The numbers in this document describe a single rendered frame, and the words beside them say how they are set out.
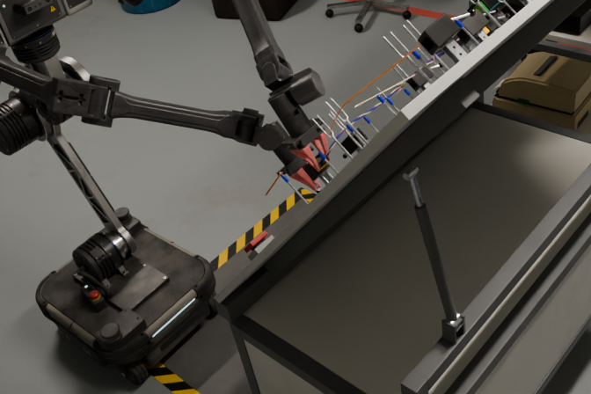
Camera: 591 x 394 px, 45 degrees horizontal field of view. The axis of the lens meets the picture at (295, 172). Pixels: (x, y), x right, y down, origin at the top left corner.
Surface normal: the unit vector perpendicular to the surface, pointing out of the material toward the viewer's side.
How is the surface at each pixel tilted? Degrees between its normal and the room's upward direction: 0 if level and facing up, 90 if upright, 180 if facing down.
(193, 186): 0
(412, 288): 0
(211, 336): 0
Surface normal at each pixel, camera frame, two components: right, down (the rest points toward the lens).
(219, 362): -0.16, -0.78
